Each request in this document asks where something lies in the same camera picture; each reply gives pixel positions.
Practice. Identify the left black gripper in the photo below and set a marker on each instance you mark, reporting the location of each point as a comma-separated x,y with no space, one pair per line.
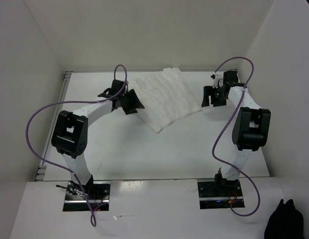
134,101

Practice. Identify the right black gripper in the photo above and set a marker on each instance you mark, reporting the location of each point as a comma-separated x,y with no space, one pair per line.
208,90

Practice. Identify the white pleated skirt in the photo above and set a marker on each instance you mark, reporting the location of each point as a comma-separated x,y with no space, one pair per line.
166,97

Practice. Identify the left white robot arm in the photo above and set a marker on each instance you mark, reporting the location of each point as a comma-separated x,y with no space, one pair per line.
70,136

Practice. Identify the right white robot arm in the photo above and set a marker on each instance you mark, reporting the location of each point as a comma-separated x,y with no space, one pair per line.
251,127

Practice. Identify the black cloth bag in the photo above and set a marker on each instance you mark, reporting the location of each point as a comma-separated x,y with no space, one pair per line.
286,222

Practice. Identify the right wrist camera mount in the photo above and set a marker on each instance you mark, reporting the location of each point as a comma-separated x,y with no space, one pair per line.
217,80

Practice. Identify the aluminium table frame rail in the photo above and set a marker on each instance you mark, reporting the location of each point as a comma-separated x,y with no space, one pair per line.
42,166

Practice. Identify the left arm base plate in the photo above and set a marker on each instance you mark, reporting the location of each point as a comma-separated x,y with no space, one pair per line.
98,197

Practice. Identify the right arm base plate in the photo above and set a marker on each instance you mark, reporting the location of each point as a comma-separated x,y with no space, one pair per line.
212,197

